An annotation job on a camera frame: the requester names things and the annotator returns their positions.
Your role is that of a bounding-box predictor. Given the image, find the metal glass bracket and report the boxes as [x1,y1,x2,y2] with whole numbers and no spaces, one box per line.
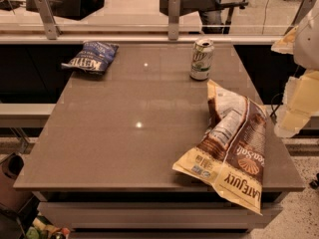
[167,0,180,40]
[34,0,61,40]
[286,0,317,33]

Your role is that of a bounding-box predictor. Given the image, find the green white soda can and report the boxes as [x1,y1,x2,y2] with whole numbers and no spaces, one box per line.
[189,38,214,81]

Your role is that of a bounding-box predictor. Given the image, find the dark bin at left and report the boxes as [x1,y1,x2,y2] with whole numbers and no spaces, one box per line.
[0,153,32,216]

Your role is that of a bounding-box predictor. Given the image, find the right metal glass bracket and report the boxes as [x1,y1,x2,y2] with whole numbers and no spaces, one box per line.
[286,0,317,33]

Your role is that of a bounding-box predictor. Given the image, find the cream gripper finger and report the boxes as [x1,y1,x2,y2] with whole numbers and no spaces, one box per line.
[274,109,310,138]
[271,27,297,55]

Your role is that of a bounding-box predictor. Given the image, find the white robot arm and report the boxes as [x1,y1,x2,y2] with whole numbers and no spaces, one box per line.
[271,8,319,138]

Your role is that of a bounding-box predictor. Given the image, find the middle metal glass bracket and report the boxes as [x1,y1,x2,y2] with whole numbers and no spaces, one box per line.
[167,0,180,40]

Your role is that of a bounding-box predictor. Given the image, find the colourful snack pile on floor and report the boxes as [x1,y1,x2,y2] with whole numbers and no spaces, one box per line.
[26,216,70,239]

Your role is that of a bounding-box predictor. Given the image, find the left metal glass bracket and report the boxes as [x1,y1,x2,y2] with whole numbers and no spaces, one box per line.
[34,0,61,40]

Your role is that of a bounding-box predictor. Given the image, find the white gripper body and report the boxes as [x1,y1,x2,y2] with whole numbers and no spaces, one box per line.
[283,70,319,117]

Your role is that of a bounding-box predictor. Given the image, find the blue Kettle chip bag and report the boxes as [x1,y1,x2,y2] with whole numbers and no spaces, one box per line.
[61,41,119,75]

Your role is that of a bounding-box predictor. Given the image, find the black cable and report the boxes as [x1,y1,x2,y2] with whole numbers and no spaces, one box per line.
[268,93,285,119]

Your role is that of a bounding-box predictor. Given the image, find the person seated in background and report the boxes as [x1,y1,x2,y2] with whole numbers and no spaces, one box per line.
[181,0,222,34]

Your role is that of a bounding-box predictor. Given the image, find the brown Late July chip bag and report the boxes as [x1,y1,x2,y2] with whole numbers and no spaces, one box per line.
[172,81,266,214]

